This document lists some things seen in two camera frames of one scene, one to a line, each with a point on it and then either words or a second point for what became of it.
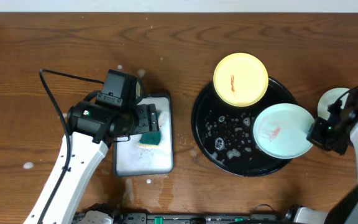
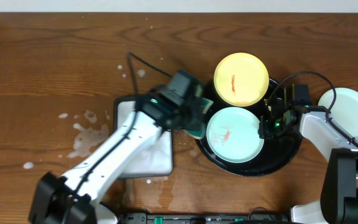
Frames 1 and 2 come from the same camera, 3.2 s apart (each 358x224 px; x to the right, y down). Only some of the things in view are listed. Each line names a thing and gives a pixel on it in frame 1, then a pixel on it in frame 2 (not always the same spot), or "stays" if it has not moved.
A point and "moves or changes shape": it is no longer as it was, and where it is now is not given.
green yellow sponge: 151,139 moves or changes shape
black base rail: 191,218 stays
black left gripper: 151,117 to 191,112
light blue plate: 281,130 to 232,135
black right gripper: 316,135 to 266,132
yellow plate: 240,79 stays
